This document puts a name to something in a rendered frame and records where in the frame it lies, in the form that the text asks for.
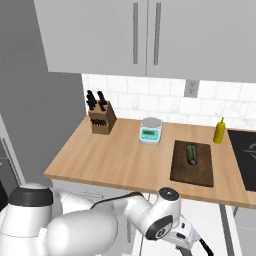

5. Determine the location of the green cucumber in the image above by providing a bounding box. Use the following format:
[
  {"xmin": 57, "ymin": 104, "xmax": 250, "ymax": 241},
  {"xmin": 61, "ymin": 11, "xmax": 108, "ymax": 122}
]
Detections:
[{"xmin": 185, "ymin": 143, "xmax": 199, "ymax": 167}]

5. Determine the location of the yellow squeeze bottle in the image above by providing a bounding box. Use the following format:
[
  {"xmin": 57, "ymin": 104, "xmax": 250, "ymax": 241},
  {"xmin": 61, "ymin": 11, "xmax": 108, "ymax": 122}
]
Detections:
[{"xmin": 212, "ymin": 116, "xmax": 227, "ymax": 145}]

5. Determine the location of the brown wooden knife block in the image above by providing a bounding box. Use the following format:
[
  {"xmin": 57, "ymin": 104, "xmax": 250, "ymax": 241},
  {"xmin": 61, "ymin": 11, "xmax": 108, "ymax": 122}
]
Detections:
[{"xmin": 88, "ymin": 100, "xmax": 118, "ymax": 136}]

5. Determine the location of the black hob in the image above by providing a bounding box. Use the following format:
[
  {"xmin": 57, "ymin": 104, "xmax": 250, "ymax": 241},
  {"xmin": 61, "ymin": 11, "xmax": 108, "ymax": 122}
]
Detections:
[{"xmin": 226, "ymin": 129, "xmax": 256, "ymax": 193}]

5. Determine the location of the black knife handle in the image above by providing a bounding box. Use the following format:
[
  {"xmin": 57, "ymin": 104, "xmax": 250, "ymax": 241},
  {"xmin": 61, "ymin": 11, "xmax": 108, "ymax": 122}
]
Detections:
[
  {"xmin": 96, "ymin": 90, "xmax": 110, "ymax": 105},
  {"xmin": 86, "ymin": 89, "xmax": 98, "ymax": 111}
]

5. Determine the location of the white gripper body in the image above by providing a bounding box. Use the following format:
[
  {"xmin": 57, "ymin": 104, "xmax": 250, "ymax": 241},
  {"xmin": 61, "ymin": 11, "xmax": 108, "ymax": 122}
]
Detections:
[{"xmin": 185, "ymin": 222, "xmax": 205, "ymax": 252}]

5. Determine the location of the grey wall socket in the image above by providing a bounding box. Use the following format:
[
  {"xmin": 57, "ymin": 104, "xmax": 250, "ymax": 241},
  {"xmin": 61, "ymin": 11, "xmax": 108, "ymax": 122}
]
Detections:
[{"xmin": 184, "ymin": 79, "xmax": 200, "ymax": 99}]

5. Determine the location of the white kitchen scale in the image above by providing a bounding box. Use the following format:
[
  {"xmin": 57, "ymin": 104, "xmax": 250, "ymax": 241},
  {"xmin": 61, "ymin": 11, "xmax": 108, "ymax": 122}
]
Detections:
[{"xmin": 138, "ymin": 117, "xmax": 164, "ymax": 147}]

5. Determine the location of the grey cupboard door handle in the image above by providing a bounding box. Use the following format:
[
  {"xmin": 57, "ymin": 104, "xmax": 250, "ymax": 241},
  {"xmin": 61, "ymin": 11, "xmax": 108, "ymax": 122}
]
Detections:
[
  {"xmin": 152, "ymin": 2, "xmax": 162, "ymax": 66},
  {"xmin": 132, "ymin": 2, "xmax": 139, "ymax": 65}
]

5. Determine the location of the white drawer front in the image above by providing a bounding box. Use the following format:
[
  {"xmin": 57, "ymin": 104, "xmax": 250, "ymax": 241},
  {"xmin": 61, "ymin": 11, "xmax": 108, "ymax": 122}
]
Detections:
[{"xmin": 49, "ymin": 179, "xmax": 159, "ymax": 205}]

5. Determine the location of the grey drawer handle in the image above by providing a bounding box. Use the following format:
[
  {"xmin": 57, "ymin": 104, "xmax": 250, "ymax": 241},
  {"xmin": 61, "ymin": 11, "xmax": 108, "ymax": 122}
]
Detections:
[{"xmin": 81, "ymin": 189, "xmax": 106, "ymax": 195}]

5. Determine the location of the dark wooden cutting board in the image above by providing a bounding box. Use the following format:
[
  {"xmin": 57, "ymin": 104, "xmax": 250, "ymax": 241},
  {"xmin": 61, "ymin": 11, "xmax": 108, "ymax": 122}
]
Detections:
[{"xmin": 169, "ymin": 139, "xmax": 215, "ymax": 188}]

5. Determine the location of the white base cupboard door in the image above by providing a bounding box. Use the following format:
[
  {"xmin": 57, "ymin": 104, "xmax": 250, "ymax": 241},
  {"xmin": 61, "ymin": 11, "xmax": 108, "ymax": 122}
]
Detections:
[{"xmin": 133, "ymin": 199, "xmax": 231, "ymax": 256}]

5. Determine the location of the grey wall cupboard door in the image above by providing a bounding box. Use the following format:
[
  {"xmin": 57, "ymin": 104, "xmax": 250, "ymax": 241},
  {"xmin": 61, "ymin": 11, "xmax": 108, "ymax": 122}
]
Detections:
[
  {"xmin": 145, "ymin": 0, "xmax": 256, "ymax": 84},
  {"xmin": 33, "ymin": 0, "xmax": 149, "ymax": 78}
]

